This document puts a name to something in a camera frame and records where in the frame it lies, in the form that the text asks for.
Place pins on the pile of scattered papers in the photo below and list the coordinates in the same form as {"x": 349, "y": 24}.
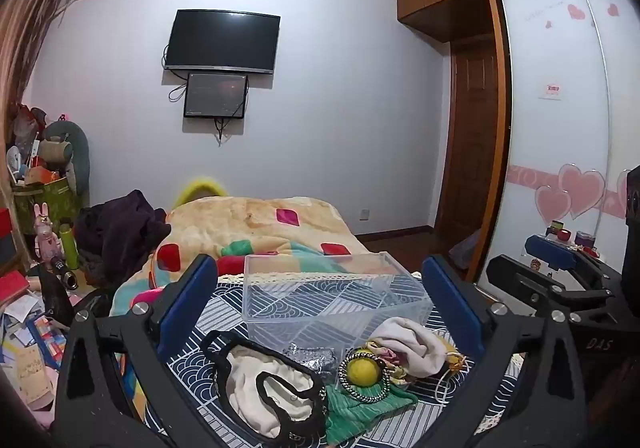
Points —
{"x": 30, "y": 358}

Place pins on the red jar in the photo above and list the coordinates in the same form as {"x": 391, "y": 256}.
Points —
{"x": 565, "y": 235}

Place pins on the blue wave-patterned bedspread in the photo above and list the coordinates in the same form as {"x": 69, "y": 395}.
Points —
{"x": 210, "y": 323}

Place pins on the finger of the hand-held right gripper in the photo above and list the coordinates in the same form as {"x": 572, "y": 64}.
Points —
{"x": 552, "y": 252}
{"x": 530, "y": 283}

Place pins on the purple jar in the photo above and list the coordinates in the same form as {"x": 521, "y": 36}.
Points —
{"x": 584, "y": 240}

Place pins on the yellow ball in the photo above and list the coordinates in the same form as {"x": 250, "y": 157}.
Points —
{"x": 361, "y": 370}

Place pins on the white sliding wardrobe door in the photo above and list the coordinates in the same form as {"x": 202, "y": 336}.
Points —
{"x": 555, "y": 102}

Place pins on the clear plastic storage box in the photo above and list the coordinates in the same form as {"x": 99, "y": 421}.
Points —
{"x": 330, "y": 303}

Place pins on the black wall television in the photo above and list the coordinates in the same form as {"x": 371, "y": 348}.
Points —
{"x": 222, "y": 40}

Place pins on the floral fabric piece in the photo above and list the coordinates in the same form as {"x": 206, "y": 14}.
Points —
{"x": 392, "y": 365}

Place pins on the black flashlight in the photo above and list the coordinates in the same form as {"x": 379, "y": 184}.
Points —
{"x": 65, "y": 273}

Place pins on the yellow plush toy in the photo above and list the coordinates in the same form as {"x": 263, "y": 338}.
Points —
{"x": 197, "y": 190}

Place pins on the red book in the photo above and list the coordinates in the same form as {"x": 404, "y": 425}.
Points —
{"x": 12, "y": 290}

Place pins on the grey plush toy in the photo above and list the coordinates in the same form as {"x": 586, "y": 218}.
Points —
{"x": 75, "y": 142}

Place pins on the white wall socket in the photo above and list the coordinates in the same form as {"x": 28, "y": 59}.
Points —
{"x": 365, "y": 214}

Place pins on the brown curtain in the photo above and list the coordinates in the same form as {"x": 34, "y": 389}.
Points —
{"x": 30, "y": 27}

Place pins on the small black wall monitor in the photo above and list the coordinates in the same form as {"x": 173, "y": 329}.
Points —
{"x": 216, "y": 95}

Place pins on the pink rabbit figurine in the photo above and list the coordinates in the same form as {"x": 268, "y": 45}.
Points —
{"x": 46, "y": 238}

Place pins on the cream black-trimmed underwear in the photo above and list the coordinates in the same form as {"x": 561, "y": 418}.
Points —
{"x": 270, "y": 390}

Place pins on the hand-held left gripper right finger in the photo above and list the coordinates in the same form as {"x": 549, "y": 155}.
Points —
{"x": 452, "y": 303}

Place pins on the green towel cloth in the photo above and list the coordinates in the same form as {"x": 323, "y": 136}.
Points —
{"x": 360, "y": 415}

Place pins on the silver foil pouch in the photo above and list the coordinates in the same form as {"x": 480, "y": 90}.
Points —
{"x": 312, "y": 359}

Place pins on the green gift bag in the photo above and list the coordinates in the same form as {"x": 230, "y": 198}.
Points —
{"x": 47, "y": 200}

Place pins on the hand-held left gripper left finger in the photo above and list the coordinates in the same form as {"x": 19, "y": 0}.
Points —
{"x": 187, "y": 300}

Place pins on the dark clothes pile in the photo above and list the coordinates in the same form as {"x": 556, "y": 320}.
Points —
{"x": 120, "y": 233}

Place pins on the beige patchwork printed blanket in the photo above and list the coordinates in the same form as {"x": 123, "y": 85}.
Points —
{"x": 250, "y": 223}

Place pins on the white knit cloth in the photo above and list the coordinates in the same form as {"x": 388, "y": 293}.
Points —
{"x": 412, "y": 343}

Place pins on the brown wooden door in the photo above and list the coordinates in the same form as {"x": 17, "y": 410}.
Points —
{"x": 472, "y": 142}

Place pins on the green bottle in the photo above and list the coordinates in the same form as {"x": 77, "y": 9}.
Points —
{"x": 69, "y": 248}

